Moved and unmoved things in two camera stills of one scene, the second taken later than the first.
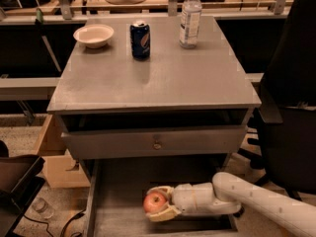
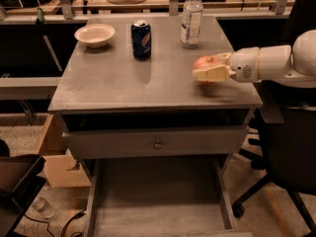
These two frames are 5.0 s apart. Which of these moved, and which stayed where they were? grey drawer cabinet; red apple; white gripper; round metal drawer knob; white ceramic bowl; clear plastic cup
Moved: white gripper; red apple
Stayed: grey drawer cabinet; clear plastic cup; white ceramic bowl; round metal drawer knob
